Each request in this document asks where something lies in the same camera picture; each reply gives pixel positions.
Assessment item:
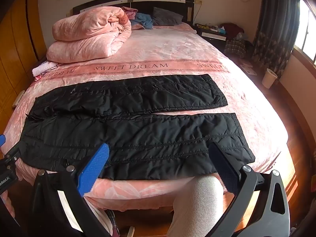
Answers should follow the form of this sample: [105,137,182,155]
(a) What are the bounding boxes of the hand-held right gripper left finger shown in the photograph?
[31,143,110,237]

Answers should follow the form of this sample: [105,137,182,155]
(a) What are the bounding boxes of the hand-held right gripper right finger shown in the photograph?
[209,142,290,237]

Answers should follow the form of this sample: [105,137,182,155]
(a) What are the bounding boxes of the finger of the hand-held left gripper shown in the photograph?
[0,134,22,171]

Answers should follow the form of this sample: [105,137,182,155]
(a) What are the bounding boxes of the black quilted pants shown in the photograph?
[21,73,256,181]

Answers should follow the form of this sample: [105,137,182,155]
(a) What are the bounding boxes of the person's right leg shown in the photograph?
[171,174,224,237]

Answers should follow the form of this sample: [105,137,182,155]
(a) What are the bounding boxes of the person's leg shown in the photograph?
[171,174,224,237]
[84,197,116,237]

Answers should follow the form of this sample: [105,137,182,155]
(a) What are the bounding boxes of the person's left leg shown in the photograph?
[84,197,116,237]

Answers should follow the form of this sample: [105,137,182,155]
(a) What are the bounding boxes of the white and pink knitted cloth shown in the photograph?
[32,62,58,77]

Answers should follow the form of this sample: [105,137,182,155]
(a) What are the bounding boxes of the white wastebasket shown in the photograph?
[262,68,278,88]

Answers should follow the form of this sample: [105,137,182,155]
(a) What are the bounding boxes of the white bathroom scale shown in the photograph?
[241,64,257,76]

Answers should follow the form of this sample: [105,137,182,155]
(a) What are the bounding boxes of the wooden wardrobe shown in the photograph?
[0,0,48,139]

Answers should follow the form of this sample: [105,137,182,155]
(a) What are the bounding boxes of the plaid cloth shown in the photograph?
[224,38,247,56]

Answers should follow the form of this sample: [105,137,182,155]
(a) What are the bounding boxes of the dark nightstand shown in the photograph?
[195,23,228,42]

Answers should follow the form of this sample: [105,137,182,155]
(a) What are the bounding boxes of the folded pink comforter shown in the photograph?
[46,6,132,63]

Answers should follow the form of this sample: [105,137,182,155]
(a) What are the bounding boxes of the bed with pink sheet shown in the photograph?
[4,22,289,211]

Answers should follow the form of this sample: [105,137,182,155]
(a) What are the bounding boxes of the dark red garment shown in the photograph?
[221,23,245,39]

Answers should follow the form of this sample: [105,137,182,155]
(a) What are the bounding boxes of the dark patterned curtain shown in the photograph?
[252,0,303,79]

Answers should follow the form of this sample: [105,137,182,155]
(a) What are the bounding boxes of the window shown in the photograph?
[291,0,316,67]

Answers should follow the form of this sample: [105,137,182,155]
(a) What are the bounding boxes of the blue garment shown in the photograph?
[131,13,155,29]

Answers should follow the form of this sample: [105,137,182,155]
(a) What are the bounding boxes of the grey pillow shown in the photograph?
[152,7,183,26]

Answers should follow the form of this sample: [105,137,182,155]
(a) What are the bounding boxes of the pink garment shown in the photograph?
[122,6,139,20]

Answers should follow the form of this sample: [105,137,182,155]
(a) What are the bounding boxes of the dark wooden headboard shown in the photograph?
[72,0,195,26]

